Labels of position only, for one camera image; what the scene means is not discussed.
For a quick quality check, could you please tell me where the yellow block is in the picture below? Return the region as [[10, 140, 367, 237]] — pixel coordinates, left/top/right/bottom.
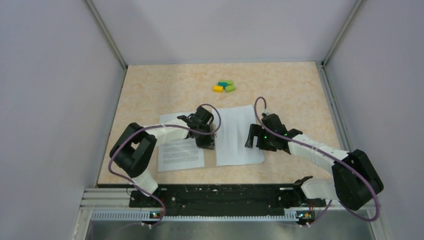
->
[[212, 85, 224, 93]]

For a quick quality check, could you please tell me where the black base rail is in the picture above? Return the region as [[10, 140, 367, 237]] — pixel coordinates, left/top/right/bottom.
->
[[129, 184, 326, 217]]

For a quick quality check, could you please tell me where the grey slotted cable duct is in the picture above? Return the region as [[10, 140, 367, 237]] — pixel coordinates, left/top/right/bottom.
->
[[90, 209, 299, 222]]

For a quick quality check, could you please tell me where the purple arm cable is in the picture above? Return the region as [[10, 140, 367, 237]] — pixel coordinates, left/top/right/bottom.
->
[[254, 96, 381, 227], [105, 103, 222, 239]]

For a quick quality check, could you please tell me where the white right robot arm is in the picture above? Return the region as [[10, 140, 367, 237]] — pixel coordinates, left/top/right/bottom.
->
[[244, 113, 384, 211]]

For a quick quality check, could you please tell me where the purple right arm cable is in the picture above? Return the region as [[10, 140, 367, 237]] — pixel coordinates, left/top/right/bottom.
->
[[254, 96, 381, 227]]

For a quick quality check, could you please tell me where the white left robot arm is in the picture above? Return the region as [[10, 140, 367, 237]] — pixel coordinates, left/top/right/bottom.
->
[[107, 103, 219, 211]]

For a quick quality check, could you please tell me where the printed white paper sheet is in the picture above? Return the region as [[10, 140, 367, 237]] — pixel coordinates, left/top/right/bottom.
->
[[157, 111, 206, 173]]

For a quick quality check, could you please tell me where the metal folder clip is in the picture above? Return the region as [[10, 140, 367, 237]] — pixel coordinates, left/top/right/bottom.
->
[[210, 121, 220, 138]]

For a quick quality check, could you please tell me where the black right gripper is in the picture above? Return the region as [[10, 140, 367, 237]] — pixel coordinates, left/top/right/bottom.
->
[[245, 123, 277, 152]]

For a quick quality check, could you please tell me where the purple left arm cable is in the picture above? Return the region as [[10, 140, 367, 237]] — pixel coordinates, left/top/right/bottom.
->
[[105, 103, 222, 239]]

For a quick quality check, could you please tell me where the white paper sheet stack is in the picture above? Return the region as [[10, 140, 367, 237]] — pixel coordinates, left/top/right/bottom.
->
[[215, 105, 265, 167]]

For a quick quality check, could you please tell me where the light green block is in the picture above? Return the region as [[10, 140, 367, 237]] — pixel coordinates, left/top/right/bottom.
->
[[224, 85, 236, 93]]

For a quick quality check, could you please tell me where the teal block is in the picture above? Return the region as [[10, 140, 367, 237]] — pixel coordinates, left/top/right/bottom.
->
[[217, 82, 228, 88]]

